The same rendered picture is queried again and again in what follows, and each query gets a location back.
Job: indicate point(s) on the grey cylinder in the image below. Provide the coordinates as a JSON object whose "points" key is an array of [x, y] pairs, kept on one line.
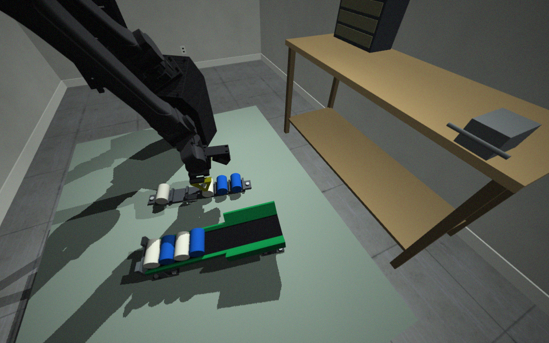
{"points": [[162, 194]]}

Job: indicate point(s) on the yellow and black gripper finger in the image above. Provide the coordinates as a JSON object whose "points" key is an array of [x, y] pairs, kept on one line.
{"points": [[207, 181]]}

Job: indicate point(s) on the blue cylinder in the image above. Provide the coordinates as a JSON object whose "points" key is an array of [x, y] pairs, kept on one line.
{"points": [[236, 185], [222, 188], [167, 250], [196, 245]]}

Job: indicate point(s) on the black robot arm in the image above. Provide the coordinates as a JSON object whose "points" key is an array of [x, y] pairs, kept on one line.
{"points": [[69, 26]]}

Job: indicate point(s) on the white plastic bar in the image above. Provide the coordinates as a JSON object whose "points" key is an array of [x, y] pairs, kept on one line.
{"points": [[181, 251], [152, 254]]}

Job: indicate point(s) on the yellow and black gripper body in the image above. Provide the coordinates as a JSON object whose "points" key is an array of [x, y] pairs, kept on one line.
{"points": [[194, 179]]}

